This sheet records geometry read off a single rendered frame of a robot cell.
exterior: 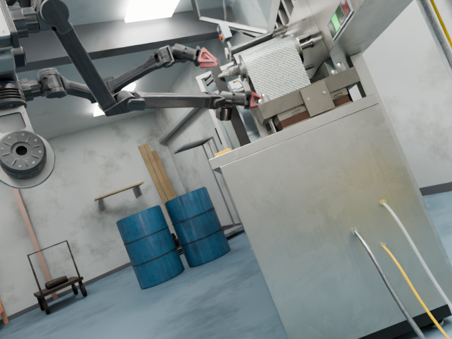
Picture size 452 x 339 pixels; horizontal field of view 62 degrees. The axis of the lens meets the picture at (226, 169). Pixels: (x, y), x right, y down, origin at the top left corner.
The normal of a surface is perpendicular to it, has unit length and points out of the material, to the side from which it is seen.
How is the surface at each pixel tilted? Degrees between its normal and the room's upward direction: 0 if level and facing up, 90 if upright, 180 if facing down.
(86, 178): 90
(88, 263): 90
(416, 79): 90
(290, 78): 91
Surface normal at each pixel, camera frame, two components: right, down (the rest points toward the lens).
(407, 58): -0.83, 0.31
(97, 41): 0.42, -0.22
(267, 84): -0.04, -0.02
